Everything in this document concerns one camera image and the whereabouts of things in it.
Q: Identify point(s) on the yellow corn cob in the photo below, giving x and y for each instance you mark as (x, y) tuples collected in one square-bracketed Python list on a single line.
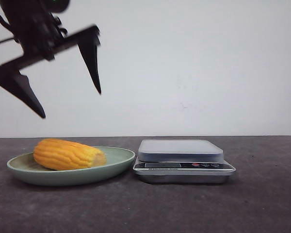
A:
[(60, 154)]

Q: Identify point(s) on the silver digital kitchen scale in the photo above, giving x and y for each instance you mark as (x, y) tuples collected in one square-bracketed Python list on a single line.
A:
[(181, 161)]

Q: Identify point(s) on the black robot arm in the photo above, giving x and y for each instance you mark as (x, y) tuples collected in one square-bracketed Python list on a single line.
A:
[(21, 11)]

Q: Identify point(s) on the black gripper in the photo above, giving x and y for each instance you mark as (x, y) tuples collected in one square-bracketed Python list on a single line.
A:
[(41, 41)]

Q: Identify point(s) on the green oval plate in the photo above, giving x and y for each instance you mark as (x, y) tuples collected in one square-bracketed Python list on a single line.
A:
[(26, 169)]

